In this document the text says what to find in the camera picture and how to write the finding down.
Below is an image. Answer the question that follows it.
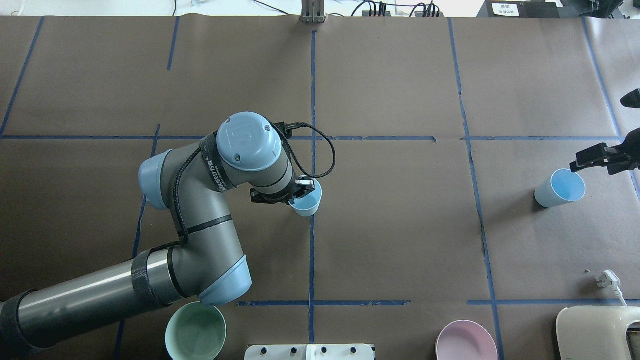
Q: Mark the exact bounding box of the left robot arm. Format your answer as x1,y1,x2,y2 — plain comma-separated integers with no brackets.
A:
1,111,317,360

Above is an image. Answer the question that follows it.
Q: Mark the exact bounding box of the aluminium frame post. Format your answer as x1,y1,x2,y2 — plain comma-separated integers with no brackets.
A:
300,0,327,24

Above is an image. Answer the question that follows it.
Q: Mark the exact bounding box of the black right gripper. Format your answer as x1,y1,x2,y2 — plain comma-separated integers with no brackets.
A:
569,89,640,176

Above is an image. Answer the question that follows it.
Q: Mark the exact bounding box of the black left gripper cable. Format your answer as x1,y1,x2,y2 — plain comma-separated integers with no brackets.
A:
150,121,337,251

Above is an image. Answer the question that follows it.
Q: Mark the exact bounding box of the cream toaster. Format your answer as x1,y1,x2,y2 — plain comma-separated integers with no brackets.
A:
555,305,640,360

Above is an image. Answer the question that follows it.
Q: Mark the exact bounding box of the blue cup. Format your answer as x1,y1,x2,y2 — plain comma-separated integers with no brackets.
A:
534,168,586,208
288,178,323,217

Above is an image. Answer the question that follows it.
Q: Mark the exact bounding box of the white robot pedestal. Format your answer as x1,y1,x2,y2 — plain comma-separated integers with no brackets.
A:
244,343,377,360

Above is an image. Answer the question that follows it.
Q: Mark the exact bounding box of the pink bowl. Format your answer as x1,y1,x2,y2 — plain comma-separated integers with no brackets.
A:
434,320,499,360

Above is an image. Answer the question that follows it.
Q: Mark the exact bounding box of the green bowl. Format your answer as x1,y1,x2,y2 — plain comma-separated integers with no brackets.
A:
164,301,227,360

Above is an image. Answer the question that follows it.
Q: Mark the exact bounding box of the black box on desk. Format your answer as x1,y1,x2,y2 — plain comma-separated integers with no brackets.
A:
476,0,560,19

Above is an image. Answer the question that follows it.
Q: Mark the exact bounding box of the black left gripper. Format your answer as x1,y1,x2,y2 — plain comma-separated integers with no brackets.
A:
250,176,316,205

